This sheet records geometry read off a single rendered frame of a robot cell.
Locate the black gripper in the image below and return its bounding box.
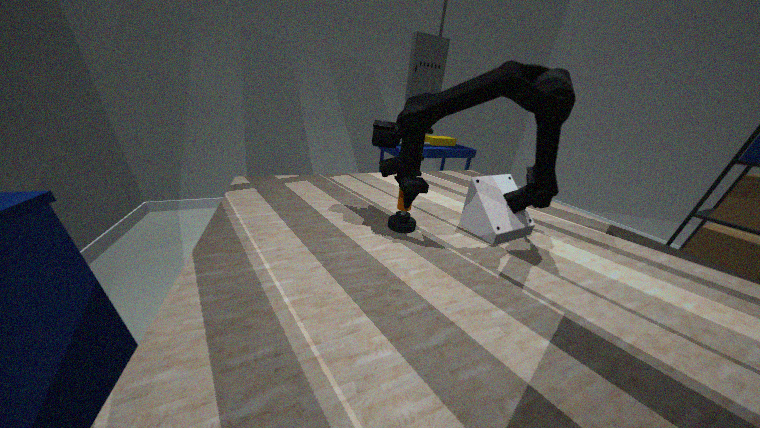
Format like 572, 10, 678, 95
394, 150, 429, 209

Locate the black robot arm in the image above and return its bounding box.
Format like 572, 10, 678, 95
372, 60, 576, 213

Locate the orange knob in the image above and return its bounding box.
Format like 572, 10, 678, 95
397, 188, 412, 211

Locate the black round pedestal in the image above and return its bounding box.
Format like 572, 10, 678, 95
388, 211, 416, 233

